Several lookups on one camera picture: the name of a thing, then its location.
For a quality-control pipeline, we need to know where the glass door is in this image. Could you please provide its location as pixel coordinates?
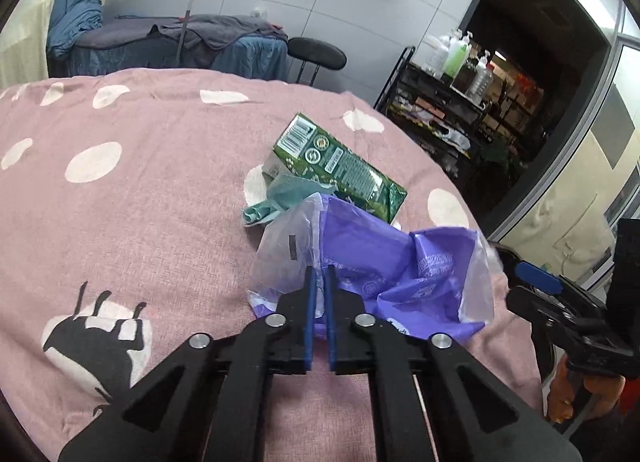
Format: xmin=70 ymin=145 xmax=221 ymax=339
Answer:
xmin=484 ymin=0 xmax=640 ymax=293

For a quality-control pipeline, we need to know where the person's right hand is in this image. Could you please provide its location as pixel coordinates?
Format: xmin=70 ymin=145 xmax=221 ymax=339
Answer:
xmin=546 ymin=357 xmax=628 ymax=426

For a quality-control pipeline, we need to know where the cream cloth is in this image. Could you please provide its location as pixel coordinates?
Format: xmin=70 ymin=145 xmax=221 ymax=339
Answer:
xmin=0 ymin=0 xmax=59 ymax=91

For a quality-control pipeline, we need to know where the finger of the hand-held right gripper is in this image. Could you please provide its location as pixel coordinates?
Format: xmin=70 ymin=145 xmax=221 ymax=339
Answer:
xmin=506 ymin=286 xmax=601 ymax=349
xmin=492 ymin=242 xmax=611 ymax=316

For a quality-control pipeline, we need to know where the massage bed with grey cover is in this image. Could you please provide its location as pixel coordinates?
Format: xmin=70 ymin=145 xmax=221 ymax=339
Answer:
xmin=47 ymin=14 xmax=291 ymax=84

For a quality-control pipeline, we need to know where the clear pump bottle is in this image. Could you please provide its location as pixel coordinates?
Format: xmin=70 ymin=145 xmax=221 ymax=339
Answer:
xmin=467 ymin=49 xmax=496 ymax=101

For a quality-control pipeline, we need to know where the black round stool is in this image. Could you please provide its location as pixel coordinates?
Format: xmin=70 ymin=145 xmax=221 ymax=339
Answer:
xmin=287 ymin=37 xmax=348 ymax=88

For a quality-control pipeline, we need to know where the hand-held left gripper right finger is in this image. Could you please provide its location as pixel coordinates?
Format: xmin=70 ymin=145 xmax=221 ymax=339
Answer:
xmin=325 ymin=264 xmax=583 ymax=462

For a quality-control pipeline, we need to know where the green pump bottle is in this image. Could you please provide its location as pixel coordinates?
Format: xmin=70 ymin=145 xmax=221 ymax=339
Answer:
xmin=442 ymin=31 xmax=474 ymax=81

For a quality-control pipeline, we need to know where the dark pump bottle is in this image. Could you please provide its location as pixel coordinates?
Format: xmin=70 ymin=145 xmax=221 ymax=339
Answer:
xmin=452 ymin=59 xmax=477 ymax=94

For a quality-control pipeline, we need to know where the purple plastic bag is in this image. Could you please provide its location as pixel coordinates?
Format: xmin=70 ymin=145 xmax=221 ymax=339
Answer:
xmin=247 ymin=192 xmax=496 ymax=349

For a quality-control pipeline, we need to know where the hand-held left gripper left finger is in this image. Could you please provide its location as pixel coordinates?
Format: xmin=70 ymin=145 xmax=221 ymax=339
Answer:
xmin=57 ymin=266 xmax=317 ymax=462

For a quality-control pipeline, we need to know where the white pump bottle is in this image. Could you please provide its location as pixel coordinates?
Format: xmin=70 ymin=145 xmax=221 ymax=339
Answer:
xmin=424 ymin=33 xmax=454 ymax=79

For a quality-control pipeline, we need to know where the green drink carton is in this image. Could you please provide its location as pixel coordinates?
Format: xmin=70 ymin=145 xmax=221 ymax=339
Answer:
xmin=262 ymin=112 xmax=409 ymax=226

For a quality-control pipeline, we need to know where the blue cloth pile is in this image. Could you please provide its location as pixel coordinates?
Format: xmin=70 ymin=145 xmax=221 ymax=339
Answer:
xmin=47 ymin=0 xmax=104 ymax=61

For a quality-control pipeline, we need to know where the black trolley cart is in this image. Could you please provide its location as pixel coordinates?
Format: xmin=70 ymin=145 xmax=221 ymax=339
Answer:
xmin=373 ymin=45 xmax=494 ymax=184

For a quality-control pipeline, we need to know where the white floor lamp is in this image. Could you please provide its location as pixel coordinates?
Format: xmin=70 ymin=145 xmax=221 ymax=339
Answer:
xmin=177 ymin=0 xmax=316 ymax=69

